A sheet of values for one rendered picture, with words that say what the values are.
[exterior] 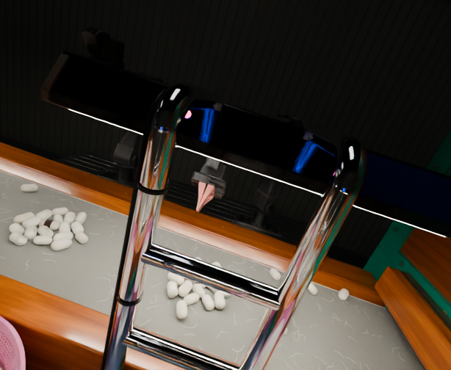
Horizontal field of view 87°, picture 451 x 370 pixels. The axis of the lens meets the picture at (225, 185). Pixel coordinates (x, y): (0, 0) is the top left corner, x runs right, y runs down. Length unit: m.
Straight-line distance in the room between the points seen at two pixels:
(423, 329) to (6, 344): 0.67
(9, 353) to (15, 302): 0.07
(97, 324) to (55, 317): 0.06
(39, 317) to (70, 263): 0.14
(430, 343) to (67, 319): 0.61
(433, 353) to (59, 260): 0.70
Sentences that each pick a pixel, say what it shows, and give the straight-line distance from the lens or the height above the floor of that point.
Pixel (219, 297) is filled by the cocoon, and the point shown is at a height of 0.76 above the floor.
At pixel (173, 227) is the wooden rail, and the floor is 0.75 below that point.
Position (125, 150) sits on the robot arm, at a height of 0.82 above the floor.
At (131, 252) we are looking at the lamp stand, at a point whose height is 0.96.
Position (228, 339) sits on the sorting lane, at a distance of 0.50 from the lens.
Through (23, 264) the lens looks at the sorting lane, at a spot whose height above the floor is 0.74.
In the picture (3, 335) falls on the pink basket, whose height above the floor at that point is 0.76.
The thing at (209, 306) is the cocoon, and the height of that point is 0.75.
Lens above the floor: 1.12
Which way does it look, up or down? 20 degrees down
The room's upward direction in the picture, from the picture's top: 18 degrees clockwise
